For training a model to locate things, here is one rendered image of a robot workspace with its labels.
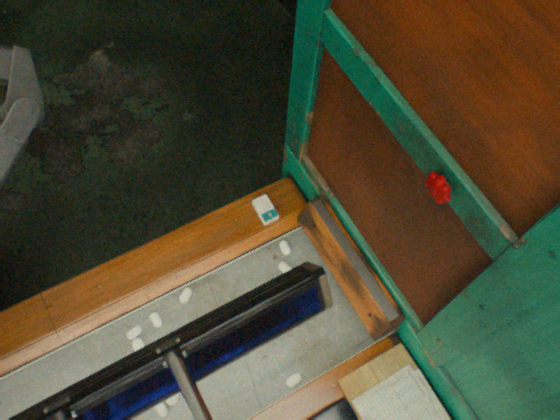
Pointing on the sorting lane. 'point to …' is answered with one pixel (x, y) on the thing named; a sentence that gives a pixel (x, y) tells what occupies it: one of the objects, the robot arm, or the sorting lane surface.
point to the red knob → (439, 188)
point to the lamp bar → (196, 348)
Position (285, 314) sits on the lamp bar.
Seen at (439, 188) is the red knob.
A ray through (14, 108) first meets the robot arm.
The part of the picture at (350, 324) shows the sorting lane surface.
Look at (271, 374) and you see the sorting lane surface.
